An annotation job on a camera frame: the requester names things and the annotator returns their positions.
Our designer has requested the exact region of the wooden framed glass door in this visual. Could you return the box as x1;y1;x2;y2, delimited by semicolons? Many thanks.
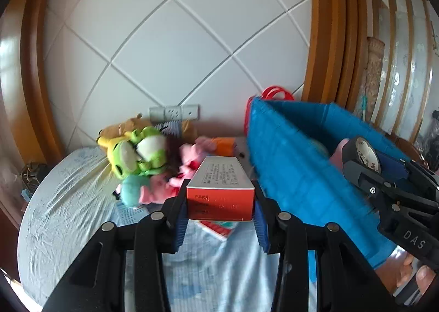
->
368;0;439;148

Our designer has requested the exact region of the curved wooden headboard frame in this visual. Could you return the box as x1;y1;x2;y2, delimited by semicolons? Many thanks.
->
302;0;369;117
0;0;69;230

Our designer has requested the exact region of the yellow mouse plush toy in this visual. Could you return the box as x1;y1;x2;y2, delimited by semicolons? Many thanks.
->
97;129;119;157

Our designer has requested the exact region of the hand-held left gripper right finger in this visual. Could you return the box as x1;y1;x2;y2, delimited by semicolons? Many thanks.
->
252;180;402;312

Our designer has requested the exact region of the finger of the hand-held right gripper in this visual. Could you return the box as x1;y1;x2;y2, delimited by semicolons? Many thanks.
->
341;138;409;203
377;154;439;210

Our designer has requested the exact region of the pink pig plush orange dress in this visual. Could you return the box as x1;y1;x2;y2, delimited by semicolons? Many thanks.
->
195;137;237;157

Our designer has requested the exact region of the red white green box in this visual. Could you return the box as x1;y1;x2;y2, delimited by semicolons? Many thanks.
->
195;219;241;241

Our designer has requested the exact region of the green frog plush white belly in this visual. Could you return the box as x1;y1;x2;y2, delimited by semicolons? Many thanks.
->
128;126;168;175

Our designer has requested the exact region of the brown dog plush striped shirt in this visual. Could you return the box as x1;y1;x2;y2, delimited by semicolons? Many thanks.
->
103;113;198;141

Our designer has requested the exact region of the green frog plush toy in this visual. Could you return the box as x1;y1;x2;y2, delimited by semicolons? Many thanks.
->
107;141;141;179

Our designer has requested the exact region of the white quilted headboard panel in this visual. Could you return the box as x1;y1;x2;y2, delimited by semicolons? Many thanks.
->
43;0;313;148

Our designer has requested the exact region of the red handled bag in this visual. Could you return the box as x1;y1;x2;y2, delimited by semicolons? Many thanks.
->
244;85;295;136

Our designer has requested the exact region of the rolled patterned carpet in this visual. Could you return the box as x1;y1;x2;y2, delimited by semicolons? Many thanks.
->
364;36;386;110

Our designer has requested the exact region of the person's right hand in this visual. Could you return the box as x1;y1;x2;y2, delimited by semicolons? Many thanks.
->
375;250;438;297

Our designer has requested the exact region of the orange and white box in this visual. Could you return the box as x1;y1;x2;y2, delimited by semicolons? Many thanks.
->
186;157;256;222

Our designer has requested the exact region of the blue plastic storage crate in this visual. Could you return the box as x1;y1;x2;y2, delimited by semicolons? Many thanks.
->
245;95;422;268

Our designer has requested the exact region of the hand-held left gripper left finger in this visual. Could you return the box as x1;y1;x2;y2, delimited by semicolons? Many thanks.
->
41;195;188;312

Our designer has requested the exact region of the wooden chair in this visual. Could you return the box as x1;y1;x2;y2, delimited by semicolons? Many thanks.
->
394;137;426;162

